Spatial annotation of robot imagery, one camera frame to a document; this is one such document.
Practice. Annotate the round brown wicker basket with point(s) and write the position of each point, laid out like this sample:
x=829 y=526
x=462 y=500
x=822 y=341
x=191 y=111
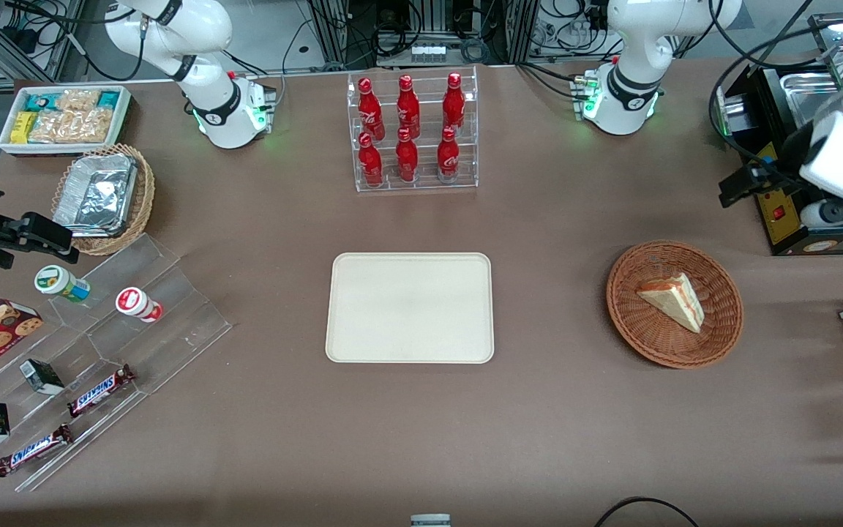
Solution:
x=641 y=322

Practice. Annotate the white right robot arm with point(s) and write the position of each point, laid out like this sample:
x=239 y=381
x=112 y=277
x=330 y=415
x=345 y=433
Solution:
x=209 y=29

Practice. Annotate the triangular sandwich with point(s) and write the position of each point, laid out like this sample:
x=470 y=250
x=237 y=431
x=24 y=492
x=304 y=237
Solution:
x=677 y=301

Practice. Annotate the aluminium profile frame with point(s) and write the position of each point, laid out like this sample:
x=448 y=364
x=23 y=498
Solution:
x=334 y=33

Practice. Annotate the small clear cracker bag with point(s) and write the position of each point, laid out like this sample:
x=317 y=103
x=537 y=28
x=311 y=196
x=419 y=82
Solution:
x=77 y=99

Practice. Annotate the white plastic snack bin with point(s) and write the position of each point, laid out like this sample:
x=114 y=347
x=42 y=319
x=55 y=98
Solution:
x=6 y=143

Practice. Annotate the small black white carton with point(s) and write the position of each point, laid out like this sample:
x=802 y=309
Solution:
x=41 y=375

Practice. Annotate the red cola bottle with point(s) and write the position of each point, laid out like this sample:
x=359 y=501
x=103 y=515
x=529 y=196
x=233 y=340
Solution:
x=454 y=102
x=370 y=110
x=370 y=162
x=448 y=155
x=407 y=157
x=407 y=106

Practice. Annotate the yellow snack packet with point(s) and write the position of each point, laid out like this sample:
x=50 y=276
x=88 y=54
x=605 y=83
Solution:
x=23 y=126

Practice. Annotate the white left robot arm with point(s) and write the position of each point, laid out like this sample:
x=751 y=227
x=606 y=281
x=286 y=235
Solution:
x=634 y=73

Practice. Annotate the green lid yoghurt cup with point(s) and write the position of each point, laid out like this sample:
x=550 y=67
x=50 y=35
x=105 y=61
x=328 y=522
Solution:
x=59 y=282

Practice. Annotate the cream rectangular serving tray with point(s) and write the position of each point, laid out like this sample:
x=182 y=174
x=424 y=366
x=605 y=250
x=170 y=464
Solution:
x=407 y=307

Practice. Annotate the large clear cracker bag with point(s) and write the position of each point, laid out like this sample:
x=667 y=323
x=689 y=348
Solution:
x=70 y=126

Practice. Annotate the white power strip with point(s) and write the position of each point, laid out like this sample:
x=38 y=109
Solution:
x=427 y=53

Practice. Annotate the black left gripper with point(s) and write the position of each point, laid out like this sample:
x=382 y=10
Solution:
x=788 y=159

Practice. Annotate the black food warmer cabinet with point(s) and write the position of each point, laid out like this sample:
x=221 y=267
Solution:
x=780 y=219

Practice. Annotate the red lid yoghurt cup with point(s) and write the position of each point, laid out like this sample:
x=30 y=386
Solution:
x=136 y=303

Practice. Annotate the tan wicker basket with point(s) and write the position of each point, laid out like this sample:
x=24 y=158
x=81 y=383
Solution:
x=145 y=197

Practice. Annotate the aluminium foil tray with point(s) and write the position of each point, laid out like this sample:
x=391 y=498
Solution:
x=96 y=194

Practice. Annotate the clear acrylic bottle rack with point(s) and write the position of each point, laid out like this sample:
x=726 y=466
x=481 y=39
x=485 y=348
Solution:
x=429 y=183

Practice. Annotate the teal snack packet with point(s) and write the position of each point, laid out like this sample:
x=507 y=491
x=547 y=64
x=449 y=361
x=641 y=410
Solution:
x=42 y=100
x=108 y=99

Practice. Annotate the clear acrylic stepped stand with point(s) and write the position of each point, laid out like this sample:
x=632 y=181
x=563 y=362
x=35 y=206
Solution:
x=173 y=322

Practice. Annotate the Snickers chocolate bar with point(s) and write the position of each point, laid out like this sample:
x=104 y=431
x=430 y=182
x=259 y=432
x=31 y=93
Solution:
x=34 y=450
x=99 y=390

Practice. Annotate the grey device at table edge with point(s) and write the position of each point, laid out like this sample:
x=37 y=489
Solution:
x=430 y=520

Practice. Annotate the stainless steel warmer pan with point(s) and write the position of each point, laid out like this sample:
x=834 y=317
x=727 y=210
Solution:
x=806 y=95

